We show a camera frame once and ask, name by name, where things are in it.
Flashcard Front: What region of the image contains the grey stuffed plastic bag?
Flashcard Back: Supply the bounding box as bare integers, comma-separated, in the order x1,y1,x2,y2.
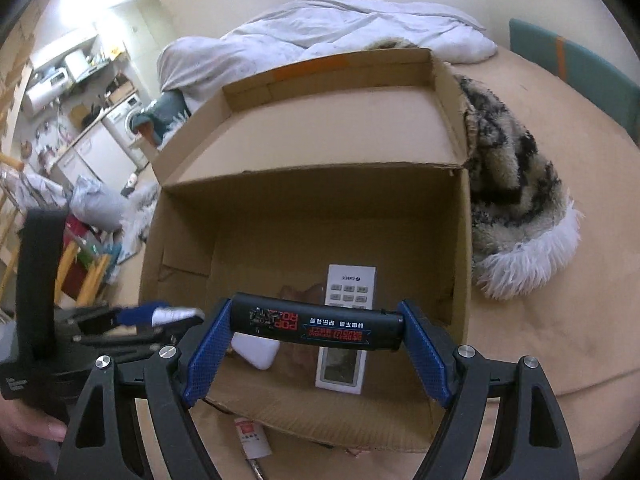
70,175,128,233

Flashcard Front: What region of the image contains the white washing machine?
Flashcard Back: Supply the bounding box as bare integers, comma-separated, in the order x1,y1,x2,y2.
102,94,151,168

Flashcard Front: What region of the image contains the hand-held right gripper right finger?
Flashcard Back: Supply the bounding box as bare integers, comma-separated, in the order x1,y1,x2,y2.
397,299,581,480

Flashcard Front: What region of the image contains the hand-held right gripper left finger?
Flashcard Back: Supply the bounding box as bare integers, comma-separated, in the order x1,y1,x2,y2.
55,297,236,480

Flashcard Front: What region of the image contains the white remote control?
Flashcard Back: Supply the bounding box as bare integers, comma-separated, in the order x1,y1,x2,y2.
315,264,377,393

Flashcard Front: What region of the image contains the white range hood cylinder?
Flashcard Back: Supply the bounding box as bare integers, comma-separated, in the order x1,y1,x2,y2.
64,50,88,83

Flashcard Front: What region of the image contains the yellow wooden rack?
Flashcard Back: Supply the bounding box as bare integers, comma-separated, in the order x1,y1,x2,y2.
0,155,113,306

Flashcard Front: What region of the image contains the white bottle with red label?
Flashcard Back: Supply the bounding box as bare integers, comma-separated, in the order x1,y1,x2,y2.
234,416,273,458

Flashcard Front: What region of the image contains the white water heater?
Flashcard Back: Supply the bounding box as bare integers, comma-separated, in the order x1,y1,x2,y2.
25,67,71,116

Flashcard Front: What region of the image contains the translucent brown gecko toy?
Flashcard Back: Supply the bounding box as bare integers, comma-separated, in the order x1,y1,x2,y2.
277,284,326,361

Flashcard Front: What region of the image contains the teal headboard cushion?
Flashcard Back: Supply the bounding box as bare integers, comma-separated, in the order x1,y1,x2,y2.
509,18,640,146

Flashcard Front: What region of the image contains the white duvet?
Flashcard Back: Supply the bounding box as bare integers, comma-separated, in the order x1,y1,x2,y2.
157,0,498,111

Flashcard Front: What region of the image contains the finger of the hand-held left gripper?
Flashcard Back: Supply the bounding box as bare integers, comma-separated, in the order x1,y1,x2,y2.
80,316,206,350
75,301,173,336

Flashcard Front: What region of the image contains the cardboard box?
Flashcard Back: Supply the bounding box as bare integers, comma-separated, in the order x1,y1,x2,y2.
137,47,473,453

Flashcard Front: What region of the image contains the white earbud case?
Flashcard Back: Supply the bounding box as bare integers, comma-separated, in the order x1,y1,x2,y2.
231,332,279,371

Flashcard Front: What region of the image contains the black printed tube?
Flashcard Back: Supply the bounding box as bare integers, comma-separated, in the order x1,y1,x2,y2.
231,292,404,352

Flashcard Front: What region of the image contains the white kitchen base cabinet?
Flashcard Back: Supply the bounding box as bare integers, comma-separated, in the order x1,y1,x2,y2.
50,120,136,186

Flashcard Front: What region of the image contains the person's left hand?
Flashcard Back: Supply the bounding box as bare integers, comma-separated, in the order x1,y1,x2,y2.
0,395,68,461

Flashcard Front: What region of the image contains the leopard print fluffy blanket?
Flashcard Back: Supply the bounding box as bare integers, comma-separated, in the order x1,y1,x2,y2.
120,37,583,301

